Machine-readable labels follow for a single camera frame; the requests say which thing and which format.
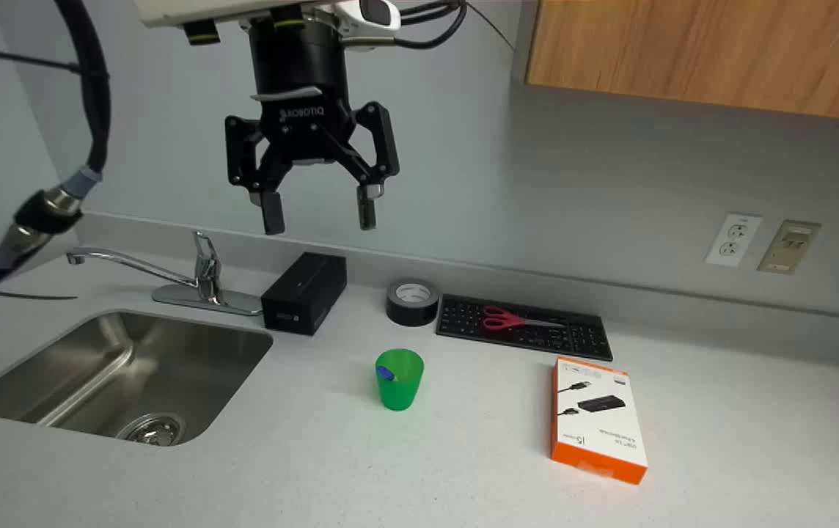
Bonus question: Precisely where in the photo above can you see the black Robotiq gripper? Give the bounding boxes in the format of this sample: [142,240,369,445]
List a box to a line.
[219,14,404,239]

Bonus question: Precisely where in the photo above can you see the green plastic cup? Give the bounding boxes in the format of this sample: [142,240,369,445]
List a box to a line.
[372,346,429,415]

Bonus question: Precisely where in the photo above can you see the black rectangular box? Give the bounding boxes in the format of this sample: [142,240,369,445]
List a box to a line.
[257,249,348,338]

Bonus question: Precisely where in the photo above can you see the chrome sink faucet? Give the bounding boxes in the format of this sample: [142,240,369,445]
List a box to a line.
[65,228,263,321]

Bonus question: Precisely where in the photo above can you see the black tape roll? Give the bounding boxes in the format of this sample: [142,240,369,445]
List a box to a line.
[385,278,444,328]

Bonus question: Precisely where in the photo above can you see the black keyboard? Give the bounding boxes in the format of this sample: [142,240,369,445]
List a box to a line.
[433,290,617,363]

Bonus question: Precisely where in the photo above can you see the stainless steel sink basin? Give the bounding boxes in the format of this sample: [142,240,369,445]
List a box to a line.
[0,307,275,450]

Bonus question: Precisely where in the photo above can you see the orange white product box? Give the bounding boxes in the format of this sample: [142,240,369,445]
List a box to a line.
[548,354,652,486]

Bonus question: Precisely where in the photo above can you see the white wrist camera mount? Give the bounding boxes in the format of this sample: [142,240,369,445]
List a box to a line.
[325,0,404,32]

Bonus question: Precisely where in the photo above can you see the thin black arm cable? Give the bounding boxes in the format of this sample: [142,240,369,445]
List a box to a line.
[378,0,523,54]

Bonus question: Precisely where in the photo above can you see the thick black cable hose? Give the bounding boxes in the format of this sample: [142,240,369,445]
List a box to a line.
[0,0,115,312]

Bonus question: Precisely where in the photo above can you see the red handled scissors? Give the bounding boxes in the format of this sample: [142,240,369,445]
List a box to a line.
[479,303,565,338]

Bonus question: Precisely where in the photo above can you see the thin black wall cable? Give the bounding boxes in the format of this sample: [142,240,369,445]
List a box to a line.
[0,42,84,76]

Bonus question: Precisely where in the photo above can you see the wooden wall cabinet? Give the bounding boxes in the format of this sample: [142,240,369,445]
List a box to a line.
[523,0,839,130]

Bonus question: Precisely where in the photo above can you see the white wall power outlet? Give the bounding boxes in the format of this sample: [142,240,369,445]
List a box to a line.
[702,211,766,271]

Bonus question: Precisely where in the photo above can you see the beige wall socket plate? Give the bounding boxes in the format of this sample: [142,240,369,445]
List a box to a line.
[753,218,825,278]

